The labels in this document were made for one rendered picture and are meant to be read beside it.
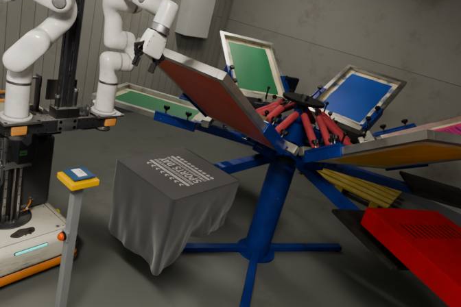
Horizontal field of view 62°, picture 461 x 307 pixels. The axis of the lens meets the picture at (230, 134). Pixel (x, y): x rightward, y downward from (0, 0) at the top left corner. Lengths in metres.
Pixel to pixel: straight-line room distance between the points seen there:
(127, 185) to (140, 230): 0.23
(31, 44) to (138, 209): 0.87
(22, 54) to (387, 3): 4.78
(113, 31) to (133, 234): 1.01
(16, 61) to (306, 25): 4.89
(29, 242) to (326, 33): 4.71
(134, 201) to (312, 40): 4.53
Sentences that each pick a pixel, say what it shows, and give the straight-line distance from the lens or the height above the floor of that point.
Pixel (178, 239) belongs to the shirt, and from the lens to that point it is 1.96.
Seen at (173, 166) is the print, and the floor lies 0.95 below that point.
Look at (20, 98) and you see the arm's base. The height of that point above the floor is 1.24.
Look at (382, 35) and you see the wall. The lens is 5.67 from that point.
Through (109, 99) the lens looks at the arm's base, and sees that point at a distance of 2.07.
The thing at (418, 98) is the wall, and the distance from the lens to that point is 5.52.
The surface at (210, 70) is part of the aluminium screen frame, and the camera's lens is 1.60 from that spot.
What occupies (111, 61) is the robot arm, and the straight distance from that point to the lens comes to 2.01.
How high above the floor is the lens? 1.81
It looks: 18 degrees down
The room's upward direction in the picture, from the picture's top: 15 degrees clockwise
